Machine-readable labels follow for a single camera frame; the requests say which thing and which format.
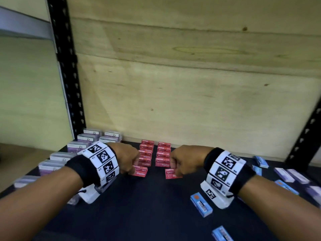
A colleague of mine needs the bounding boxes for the grey metal shelf beam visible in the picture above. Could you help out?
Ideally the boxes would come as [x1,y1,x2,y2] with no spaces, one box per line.
[0,6,55,41]

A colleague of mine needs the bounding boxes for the black perforated shelf post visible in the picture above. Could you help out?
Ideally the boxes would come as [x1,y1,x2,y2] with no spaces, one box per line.
[285,97,321,171]
[46,0,87,140]

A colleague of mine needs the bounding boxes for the black wrist sleeve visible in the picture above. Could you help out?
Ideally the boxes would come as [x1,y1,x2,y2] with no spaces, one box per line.
[204,147,256,198]
[65,155,94,188]

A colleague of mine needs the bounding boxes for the white wrist camera unit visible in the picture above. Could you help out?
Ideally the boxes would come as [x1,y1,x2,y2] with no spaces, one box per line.
[79,176,117,204]
[200,181,235,210]

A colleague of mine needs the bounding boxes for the small purple white box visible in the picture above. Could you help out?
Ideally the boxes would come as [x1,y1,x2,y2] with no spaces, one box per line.
[287,169,310,185]
[306,185,321,206]
[274,168,295,183]

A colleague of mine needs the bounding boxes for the small red box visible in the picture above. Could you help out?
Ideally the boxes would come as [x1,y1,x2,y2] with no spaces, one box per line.
[130,166,148,178]
[165,169,183,180]

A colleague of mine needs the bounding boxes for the person's left hand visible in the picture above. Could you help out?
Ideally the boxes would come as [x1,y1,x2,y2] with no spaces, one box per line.
[108,142,141,175]

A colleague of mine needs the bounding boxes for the plywood shelf back panel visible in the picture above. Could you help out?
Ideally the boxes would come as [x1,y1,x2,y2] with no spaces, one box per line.
[66,0,321,159]

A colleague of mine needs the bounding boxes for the rows of red boxes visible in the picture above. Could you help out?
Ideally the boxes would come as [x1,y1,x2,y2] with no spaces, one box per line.
[137,140,172,168]

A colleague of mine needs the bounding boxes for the rows of purple white boxes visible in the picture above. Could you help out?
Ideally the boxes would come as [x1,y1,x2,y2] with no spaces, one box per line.
[14,128,123,206]

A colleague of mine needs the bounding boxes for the person's right hand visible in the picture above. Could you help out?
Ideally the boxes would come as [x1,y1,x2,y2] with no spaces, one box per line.
[170,145,214,177]

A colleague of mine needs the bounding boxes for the person's right forearm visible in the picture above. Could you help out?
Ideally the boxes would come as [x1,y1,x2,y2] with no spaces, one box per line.
[237,175,321,241]

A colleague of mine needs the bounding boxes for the white marker wristband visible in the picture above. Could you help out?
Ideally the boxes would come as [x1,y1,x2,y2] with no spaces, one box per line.
[77,141,120,187]
[206,150,247,196]

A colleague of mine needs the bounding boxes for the person's left forearm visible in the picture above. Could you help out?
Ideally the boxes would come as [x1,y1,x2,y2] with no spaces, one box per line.
[0,166,84,241]

